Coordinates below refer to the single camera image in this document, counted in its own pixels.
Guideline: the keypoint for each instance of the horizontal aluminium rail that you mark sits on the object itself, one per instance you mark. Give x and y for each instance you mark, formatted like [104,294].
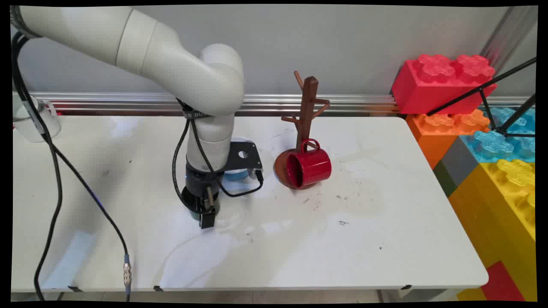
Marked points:
[321,102]

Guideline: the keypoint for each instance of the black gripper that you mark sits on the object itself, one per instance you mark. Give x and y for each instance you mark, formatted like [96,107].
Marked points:
[196,183]

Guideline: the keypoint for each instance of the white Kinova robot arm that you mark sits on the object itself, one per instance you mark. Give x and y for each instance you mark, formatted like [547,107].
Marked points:
[171,68]

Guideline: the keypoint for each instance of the slanted aluminium profile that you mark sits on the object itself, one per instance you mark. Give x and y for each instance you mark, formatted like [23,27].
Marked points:
[509,34]

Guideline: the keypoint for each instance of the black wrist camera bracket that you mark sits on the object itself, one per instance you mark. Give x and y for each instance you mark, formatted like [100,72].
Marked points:
[244,155]

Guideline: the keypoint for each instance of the red ceramic mug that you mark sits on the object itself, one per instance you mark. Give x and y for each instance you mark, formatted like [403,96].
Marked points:
[312,167]

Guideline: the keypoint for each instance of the dark green mug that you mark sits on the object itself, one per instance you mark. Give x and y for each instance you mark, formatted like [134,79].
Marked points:
[188,205]

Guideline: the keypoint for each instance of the yellow giant toy brick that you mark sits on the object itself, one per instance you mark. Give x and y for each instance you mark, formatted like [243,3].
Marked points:
[501,214]

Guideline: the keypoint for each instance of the small red flat brick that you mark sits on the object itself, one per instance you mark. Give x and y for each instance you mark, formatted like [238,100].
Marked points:
[503,282]

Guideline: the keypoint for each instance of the brown wooden mug tree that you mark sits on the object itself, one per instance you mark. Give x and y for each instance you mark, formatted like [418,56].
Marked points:
[307,111]

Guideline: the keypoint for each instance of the blue giant toy brick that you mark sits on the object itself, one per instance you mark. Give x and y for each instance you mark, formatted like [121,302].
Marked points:
[492,145]

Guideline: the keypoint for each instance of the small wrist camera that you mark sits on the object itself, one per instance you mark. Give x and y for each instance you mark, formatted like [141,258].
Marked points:
[258,174]

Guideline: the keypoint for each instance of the orange giant toy brick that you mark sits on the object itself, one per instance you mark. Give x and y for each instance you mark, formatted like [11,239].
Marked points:
[436,132]

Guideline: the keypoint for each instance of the red giant toy brick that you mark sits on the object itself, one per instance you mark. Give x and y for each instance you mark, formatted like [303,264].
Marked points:
[432,85]

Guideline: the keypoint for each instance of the green giant toy brick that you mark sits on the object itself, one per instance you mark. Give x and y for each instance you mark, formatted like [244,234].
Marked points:
[445,179]

